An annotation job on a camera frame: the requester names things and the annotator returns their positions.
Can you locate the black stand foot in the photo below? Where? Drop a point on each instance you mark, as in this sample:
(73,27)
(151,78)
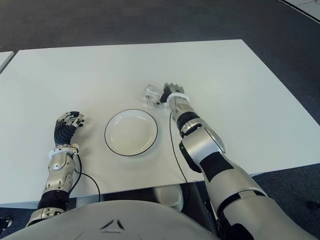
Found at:
(5,222)

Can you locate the white table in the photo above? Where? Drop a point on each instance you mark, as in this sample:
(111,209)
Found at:
(3,60)

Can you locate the grey robot torso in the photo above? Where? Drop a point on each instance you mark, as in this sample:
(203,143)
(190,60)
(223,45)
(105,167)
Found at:
(112,222)

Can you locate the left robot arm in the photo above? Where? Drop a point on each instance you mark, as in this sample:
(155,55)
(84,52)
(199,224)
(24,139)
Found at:
(58,170)

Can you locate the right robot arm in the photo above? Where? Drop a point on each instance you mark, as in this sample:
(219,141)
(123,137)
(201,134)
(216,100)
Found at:
(205,147)

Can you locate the black support stand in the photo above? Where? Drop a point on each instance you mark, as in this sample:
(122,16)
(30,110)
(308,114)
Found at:
(197,197)

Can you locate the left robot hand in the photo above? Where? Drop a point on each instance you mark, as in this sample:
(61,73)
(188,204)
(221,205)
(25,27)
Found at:
(63,132)

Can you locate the clear plastic water bottle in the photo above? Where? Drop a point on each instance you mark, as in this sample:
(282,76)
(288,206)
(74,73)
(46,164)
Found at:
(152,93)

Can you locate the white robot pelvis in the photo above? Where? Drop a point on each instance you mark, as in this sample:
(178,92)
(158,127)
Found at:
(170,197)

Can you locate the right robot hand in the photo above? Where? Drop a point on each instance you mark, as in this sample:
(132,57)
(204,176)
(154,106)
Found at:
(175,88)

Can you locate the white plate with black rim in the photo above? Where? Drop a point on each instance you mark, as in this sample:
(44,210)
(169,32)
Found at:
(131,132)

